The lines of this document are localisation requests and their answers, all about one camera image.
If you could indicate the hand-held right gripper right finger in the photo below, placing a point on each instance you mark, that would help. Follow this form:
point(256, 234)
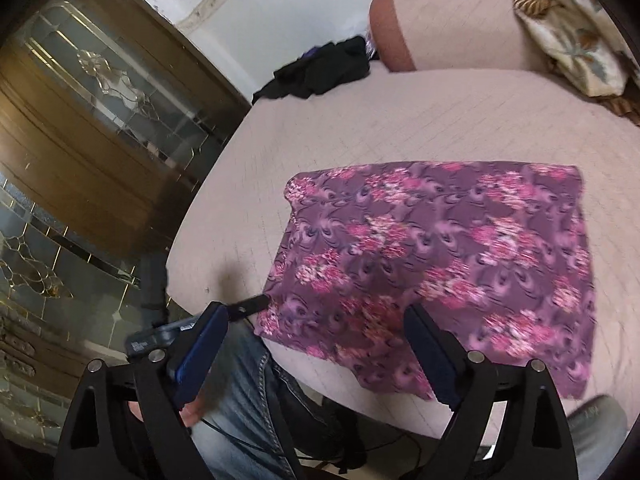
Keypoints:
point(430, 355)

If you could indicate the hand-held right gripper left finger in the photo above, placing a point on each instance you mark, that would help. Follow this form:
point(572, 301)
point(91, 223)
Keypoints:
point(200, 355)

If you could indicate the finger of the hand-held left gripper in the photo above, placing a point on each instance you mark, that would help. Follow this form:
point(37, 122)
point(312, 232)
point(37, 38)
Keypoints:
point(247, 306)

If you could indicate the purple floral blouse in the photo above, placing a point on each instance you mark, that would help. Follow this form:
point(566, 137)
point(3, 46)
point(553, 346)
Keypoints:
point(425, 240)

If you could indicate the black clothes pile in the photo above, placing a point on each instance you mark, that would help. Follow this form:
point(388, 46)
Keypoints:
point(320, 72)

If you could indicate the person's left hand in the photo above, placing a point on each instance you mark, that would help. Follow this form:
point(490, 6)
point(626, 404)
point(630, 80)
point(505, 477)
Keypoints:
point(192, 412)

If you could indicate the person's blue jeans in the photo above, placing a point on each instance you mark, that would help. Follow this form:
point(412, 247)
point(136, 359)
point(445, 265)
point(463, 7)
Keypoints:
point(240, 385)

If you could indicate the wooden glass-door wardrobe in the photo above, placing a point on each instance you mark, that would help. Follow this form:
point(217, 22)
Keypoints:
point(100, 135)

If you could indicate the pink bed mattress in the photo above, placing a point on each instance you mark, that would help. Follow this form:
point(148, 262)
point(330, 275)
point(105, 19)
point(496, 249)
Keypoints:
point(400, 120)

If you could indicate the pink and brown bolster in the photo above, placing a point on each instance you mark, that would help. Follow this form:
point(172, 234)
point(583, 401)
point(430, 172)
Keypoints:
point(460, 25)

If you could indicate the cream floral blanket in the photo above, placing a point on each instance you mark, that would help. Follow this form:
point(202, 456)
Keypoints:
point(575, 35)

